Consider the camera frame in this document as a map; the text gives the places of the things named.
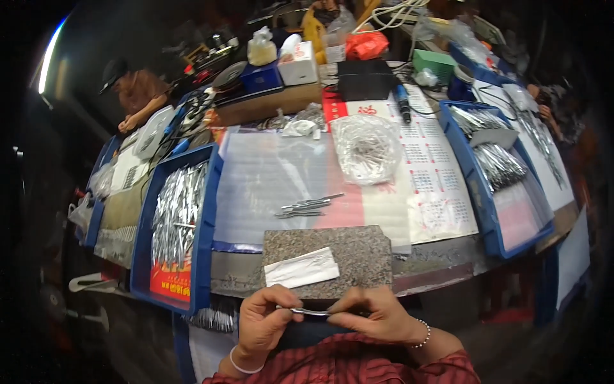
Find person's left hand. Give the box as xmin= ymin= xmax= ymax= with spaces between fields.
xmin=237 ymin=284 xmax=305 ymax=359

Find person's right hand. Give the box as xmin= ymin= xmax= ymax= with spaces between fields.
xmin=328 ymin=285 xmax=428 ymax=346

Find metal tweezers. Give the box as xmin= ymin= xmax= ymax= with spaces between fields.
xmin=276 ymin=305 xmax=333 ymax=317

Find white wrist bangle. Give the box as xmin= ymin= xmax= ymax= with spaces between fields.
xmin=229 ymin=346 xmax=265 ymax=375

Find pile of tweezers under bin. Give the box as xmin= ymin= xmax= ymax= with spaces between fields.
xmin=188 ymin=307 xmax=239 ymax=334

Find person's body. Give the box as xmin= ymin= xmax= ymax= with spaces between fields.
xmin=201 ymin=332 xmax=481 ymax=384

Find grey granite slab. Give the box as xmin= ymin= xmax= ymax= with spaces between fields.
xmin=261 ymin=225 xmax=394 ymax=300

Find white sandpaper sheet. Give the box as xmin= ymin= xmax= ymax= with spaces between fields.
xmin=263 ymin=247 xmax=341 ymax=289

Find small group of loose tweezers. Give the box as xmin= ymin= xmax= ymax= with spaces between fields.
xmin=274 ymin=192 xmax=346 ymax=220

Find blue bin full of tweezers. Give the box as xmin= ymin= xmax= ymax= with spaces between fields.
xmin=130 ymin=143 xmax=224 ymax=316

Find red and white calendar sheet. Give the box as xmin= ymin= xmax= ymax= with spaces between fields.
xmin=322 ymin=85 xmax=480 ymax=246

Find white foam sheet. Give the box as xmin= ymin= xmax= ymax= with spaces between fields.
xmin=212 ymin=131 xmax=337 ymax=246

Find clear bag of metal parts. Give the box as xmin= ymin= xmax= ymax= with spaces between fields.
xmin=330 ymin=113 xmax=405 ymax=187

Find blue bin with bagged tweezers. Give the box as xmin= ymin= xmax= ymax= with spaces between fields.
xmin=438 ymin=99 xmax=555 ymax=260

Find white plastic hook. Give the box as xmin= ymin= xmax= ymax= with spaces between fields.
xmin=68 ymin=272 xmax=119 ymax=294

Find blue bin with white trays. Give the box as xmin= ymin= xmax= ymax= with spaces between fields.
xmin=75 ymin=134 xmax=123 ymax=250

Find white board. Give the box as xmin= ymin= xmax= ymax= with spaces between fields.
xmin=555 ymin=205 xmax=592 ymax=311

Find crumpled clear plastic bag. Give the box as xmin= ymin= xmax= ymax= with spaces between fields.
xmin=281 ymin=118 xmax=321 ymax=140

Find blue electric screwdriver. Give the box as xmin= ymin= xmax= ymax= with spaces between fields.
xmin=394 ymin=84 xmax=413 ymax=125

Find brown cardboard box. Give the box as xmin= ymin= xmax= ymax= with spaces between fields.
xmin=215 ymin=83 xmax=323 ymax=127

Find white plastic trays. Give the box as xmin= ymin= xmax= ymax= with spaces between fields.
xmin=111 ymin=105 xmax=176 ymax=193

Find white paper with tweezers row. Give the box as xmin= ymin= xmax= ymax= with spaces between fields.
xmin=472 ymin=78 xmax=576 ymax=213

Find black box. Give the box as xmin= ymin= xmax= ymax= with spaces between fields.
xmin=336 ymin=60 xmax=399 ymax=102

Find dark blue box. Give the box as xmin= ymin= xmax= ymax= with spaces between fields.
xmin=239 ymin=61 xmax=285 ymax=95

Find blue round jar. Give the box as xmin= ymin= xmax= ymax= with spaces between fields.
xmin=447 ymin=64 xmax=476 ymax=102

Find green box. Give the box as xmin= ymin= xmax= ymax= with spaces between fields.
xmin=412 ymin=48 xmax=457 ymax=85

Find white tissue box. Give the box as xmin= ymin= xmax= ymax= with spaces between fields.
xmin=278 ymin=41 xmax=320 ymax=86

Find red plastic bag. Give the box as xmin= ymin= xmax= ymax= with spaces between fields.
xmin=345 ymin=31 xmax=390 ymax=61

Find blue bin with plastic bags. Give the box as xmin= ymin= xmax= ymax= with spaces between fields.
xmin=448 ymin=21 xmax=518 ymax=88

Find yellowish plastic bag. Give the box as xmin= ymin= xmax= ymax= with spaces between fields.
xmin=247 ymin=26 xmax=278 ymax=67

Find white tube light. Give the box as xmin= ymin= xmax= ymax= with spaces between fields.
xmin=37 ymin=16 xmax=69 ymax=95

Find pearl bead bracelet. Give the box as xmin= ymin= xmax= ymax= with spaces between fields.
xmin=412 ymin=319 xmax=432 ymax=349

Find white cables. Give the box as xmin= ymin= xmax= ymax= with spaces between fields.
xmin=351 ymin=0 xmax=431 ymax=35

